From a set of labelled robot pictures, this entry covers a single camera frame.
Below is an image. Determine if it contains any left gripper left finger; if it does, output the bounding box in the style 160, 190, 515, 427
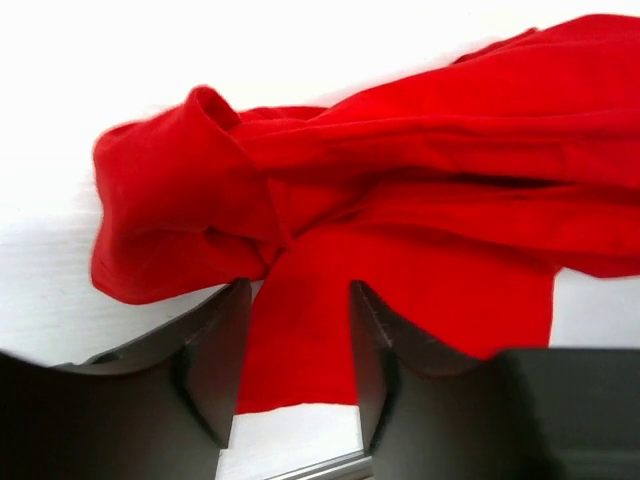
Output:
49, 278, 253, 480

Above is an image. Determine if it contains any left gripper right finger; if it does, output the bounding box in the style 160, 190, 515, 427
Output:
350, 281, 639, 479

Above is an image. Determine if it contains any red t shirt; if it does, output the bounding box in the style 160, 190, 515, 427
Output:
91, 15, 639, 413

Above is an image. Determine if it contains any aluminium table rail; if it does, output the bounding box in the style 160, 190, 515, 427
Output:
269, 451, 374, 480

